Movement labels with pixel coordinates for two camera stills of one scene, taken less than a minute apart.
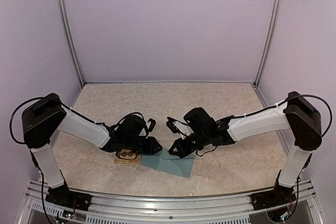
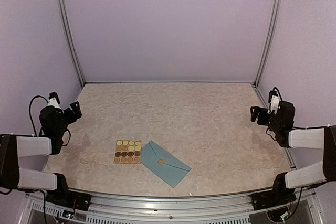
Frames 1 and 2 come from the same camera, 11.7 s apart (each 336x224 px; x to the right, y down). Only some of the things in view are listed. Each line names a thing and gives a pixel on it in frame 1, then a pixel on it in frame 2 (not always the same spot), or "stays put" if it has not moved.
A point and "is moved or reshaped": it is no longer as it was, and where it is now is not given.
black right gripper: x=183 y=151 → x=254 y=115
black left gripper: x=153 y=143 → x=73 y=118
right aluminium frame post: x=272 y=27 stays put
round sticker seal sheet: x=126 y=156 stays put
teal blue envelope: x=167 y=161 is moved or reshaped
